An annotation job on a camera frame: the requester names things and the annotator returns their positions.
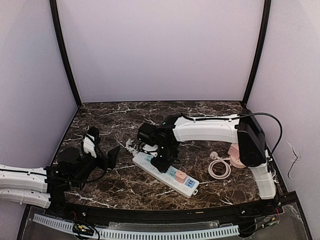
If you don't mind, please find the white multicolour power strip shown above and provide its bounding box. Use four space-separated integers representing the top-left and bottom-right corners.
132 152 200 198

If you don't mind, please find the pink small charger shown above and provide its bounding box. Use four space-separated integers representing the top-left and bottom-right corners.
175 170 187 184

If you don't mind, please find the pink cube socket adapter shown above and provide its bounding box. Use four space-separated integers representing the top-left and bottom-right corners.
228 143 240 159

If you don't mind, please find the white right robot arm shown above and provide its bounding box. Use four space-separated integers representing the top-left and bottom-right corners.
151 109 277 200

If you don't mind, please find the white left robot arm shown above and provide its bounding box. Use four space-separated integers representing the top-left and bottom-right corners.
0 146 120 209

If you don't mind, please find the pink round socket hub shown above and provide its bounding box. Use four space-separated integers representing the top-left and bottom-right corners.
229 156 246 169

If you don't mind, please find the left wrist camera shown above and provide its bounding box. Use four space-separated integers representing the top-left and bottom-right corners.
82 126 100 158

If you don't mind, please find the white slotted cable duct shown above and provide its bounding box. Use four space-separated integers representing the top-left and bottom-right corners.
32 213 240 240

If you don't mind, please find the black front table rail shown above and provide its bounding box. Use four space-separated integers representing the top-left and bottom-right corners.
17 193 313 240

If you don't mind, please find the black left corner post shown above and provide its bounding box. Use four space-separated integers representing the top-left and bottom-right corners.
49 0 82 108

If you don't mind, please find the black corner post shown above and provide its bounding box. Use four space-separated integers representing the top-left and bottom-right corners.
241 0 272 107
49 0 82 108

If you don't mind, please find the black right corner post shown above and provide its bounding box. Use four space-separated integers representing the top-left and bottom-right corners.
241 0 272 107

